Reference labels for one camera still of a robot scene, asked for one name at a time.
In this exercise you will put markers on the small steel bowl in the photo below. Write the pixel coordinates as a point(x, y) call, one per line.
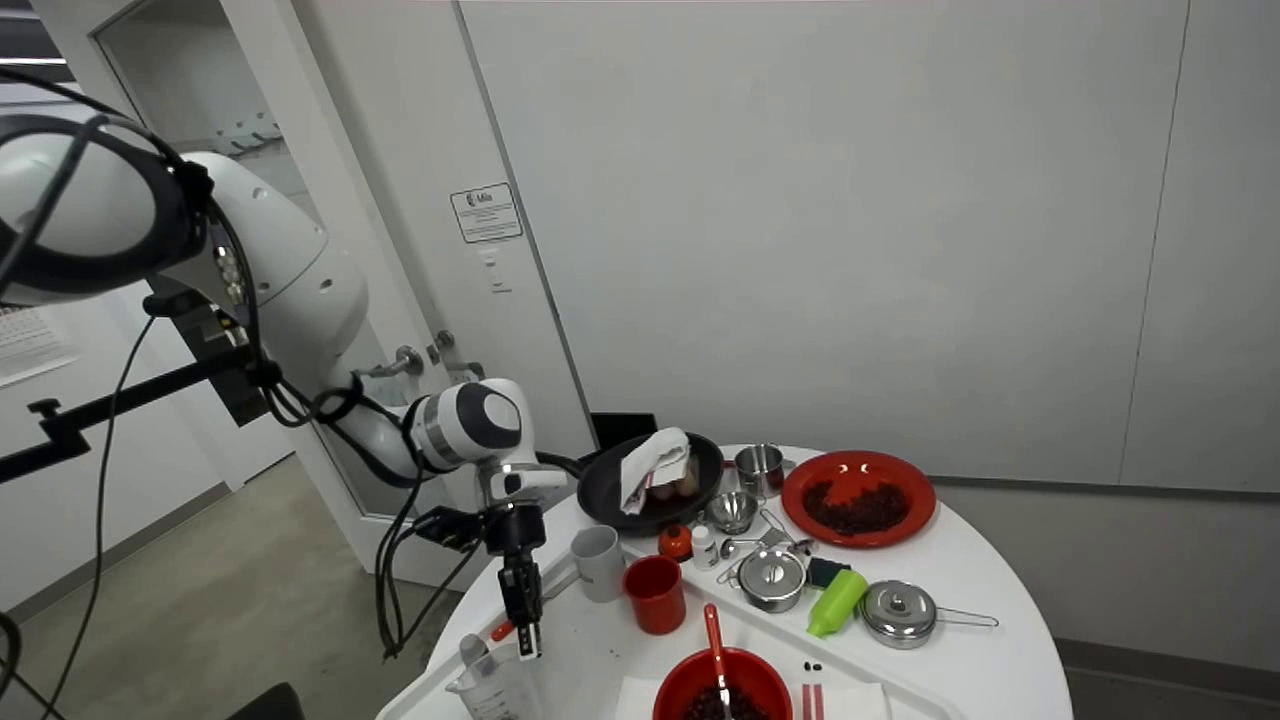
point(729, 509)

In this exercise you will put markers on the small orange object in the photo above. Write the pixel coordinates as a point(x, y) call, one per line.
point(674, 541)

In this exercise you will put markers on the small steel cup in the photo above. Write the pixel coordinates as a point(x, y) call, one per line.
point(756, 464)

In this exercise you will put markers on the translucent plastic measuring cup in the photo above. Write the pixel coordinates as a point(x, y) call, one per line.
point(484, 693)

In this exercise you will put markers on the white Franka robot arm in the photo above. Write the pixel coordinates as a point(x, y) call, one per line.
point(294, 264)

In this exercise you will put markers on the white cloth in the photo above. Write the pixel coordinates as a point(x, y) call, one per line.
point(653, 461)

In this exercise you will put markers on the black boom stand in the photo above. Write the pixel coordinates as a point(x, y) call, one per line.
point(232, 383)

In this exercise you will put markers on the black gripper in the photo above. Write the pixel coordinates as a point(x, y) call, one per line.
point(519, 552)

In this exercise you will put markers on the white mug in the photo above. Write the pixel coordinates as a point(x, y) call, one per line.
point(596, 552)

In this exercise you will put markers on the dark coffee beans pile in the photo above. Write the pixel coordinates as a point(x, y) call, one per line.
point(746, 704)
point(853, 507)

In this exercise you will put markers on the black frying pan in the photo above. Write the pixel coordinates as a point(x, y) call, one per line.
point(606, 493)

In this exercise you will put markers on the red bowl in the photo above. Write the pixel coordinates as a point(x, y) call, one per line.
point(685, 685)

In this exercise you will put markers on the white wall sign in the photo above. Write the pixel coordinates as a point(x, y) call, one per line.
point(484, 215)

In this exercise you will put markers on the red plate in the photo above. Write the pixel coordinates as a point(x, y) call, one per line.
point(867, 469)

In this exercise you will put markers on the small steel utensil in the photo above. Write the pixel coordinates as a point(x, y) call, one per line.
point(777, 536)

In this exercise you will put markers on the black floor object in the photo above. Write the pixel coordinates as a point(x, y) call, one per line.
point(265, 704)

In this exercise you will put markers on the red cup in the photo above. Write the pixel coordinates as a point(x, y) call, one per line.
point(653, 594)

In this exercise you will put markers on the white door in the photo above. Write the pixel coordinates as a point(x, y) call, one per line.
point(400, 133)

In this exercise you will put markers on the black box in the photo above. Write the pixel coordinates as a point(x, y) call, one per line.
point(620, 425)

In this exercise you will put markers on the red chopstick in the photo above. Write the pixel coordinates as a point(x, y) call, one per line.
point(819, 693)
point(807, 693)

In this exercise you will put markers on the green toy vegetable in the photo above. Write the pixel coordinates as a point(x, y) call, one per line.
point(837, 601)

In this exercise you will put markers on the red plastic spoon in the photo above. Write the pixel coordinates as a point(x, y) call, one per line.
point(712, 633)

